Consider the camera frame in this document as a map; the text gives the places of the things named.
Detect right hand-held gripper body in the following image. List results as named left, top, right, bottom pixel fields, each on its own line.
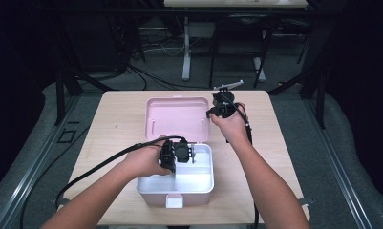
left=205, top=79, right=245, bottom=120

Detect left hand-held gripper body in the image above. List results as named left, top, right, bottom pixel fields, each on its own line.
left=158, top=136, right=198, bottom=174

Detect white divided tray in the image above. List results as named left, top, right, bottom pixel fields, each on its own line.
left=137, top=143, right=215, bottom=195

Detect pink storage box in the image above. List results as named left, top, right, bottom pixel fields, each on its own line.
left=135, top=95, right=216, bottom=210

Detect person's right hand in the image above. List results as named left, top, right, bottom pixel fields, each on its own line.
left=209, top=101, right=252, bottom=146

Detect person's left hand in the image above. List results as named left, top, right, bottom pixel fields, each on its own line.
left=119, top=135, right=175, bottom=179

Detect white desk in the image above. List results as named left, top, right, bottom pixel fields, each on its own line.
left=162, top=0, right=309, bottom=83

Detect black chair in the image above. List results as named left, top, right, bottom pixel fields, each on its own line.
left=208, top=14, right=282, bottom=90

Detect black metal stand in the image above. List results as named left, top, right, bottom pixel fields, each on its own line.
left=267, top=60, right=331, bottom=130
left=52, top=18, right=115, bottom=127

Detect grey tape piece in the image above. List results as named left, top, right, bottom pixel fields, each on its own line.
left=298, top=196, right=315, bottom=207
left=53, top=196, right=70, bottom=207

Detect right hand-held gripper black cable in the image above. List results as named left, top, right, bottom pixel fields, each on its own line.
left=220, top=93, right=261, bottom=229

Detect hand-held gripper black cable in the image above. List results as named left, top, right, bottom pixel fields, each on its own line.
left=220, top=93, right=261, bottom=229
left=19, top=126, right=187, bottom=229

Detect black floor cables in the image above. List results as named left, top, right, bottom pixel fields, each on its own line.
left=127, top=62, right=212, bottom=92

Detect left hand-held gripper black cable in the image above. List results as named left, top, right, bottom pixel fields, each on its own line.
left=19, top=126, right=187, bottom=229

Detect aluminium floor rail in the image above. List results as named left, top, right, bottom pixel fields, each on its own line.
left=303, top=97, right=375, bottom=229
left=0, top=94, right=82, bottom=229

